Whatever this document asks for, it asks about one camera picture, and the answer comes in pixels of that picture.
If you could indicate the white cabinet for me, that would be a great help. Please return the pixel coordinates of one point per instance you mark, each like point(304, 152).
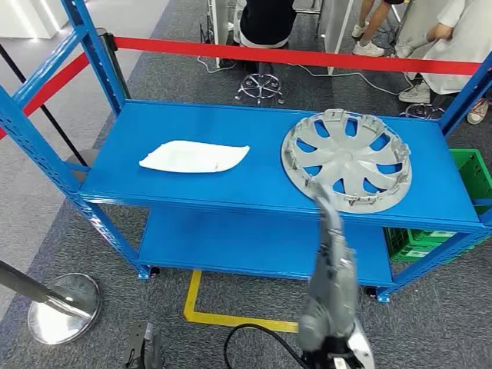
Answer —
point(26, 18)

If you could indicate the green plastic crate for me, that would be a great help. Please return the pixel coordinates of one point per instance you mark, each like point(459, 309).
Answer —
point(475, 173)

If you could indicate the long red barrier belt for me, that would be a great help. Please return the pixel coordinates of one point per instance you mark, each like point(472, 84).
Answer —
point(269, 53)

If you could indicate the short red barrier belt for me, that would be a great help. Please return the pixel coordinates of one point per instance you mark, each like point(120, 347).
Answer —
point(57, 81)

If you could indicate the black stool chrome base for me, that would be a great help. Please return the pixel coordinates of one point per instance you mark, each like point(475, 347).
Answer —
point(261, 81)
point(422, 111)

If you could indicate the white desk leg panel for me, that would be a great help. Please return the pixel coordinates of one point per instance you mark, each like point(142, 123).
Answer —
point(219, 30)
point(338, 30)

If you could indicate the yellow floor tape frame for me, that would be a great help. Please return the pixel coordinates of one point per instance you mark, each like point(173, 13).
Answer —
point(192, 300)

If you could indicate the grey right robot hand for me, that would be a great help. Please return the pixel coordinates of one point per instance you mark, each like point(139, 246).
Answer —
point(330, 305)

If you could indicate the blue steel shelf rack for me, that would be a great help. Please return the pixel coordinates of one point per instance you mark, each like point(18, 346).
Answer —
point(269, 153)

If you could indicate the white plastic trim part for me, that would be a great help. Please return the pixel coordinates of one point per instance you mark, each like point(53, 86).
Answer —
point(192, 157)

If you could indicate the chrome stanchion with round base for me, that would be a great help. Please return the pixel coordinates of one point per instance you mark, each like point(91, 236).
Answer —
point(65, 316)

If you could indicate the seated person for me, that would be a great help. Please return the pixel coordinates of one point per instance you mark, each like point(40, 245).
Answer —
point(265, 20)

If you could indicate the black robot left foot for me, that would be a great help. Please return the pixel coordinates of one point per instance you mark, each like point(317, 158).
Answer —
point(144, 346)

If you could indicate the person in white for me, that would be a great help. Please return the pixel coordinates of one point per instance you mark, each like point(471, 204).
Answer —
point(461, 46)

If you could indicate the standing person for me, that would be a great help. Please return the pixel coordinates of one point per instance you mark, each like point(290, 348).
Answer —
point(369, 49)

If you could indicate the black stanchion post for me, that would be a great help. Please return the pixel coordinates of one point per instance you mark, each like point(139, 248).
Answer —
point(109, 40)

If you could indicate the thin black rod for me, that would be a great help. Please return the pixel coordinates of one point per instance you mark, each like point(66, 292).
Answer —
point(42, 104)

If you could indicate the grey plastic wheel hubcap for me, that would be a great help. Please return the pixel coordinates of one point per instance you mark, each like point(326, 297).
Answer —
point(338, 137)

